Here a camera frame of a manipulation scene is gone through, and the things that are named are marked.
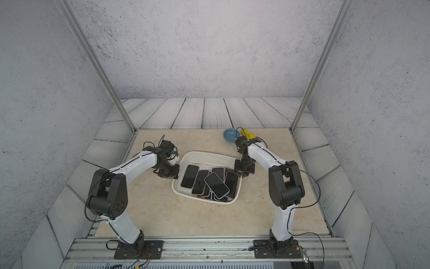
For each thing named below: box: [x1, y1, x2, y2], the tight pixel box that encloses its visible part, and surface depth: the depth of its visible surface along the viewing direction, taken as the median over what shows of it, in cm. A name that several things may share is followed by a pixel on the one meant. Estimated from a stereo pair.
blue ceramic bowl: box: [222, 128, 241, 143], surface depth 117 cm
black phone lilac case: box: [211, 167, 226, 183], surface depth 93 cm
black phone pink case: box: [224, 170, 240, 199], surface depth 94 cm
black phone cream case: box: [180, 164, 200, 189], surface depth 98 cm
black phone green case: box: [203, 172, 231, 200], surface depth 89 cm
